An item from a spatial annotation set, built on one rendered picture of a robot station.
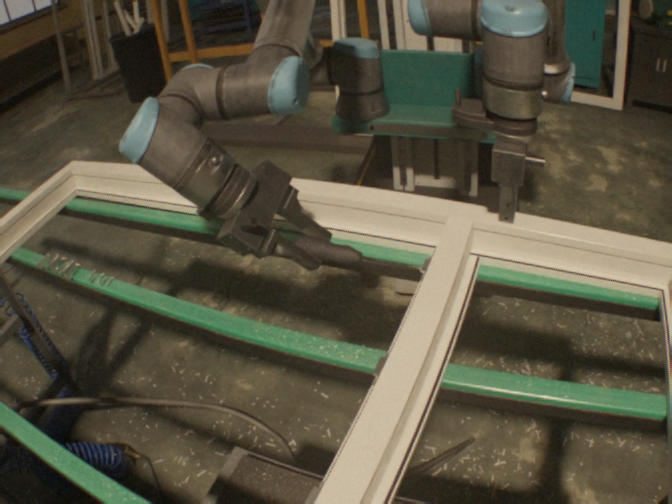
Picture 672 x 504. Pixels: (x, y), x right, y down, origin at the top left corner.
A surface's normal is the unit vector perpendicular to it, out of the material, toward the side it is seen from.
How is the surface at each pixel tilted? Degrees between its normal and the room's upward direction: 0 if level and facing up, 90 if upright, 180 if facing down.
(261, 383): 0
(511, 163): 90
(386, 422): 0
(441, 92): 90
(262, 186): 56
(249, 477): 0
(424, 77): 90
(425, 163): 90
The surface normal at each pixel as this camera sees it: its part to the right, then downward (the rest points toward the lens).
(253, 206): 0.58, -0.18
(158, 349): -0.11, -0.78
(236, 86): -0.16, 0.13
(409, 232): -0.39, 0.61
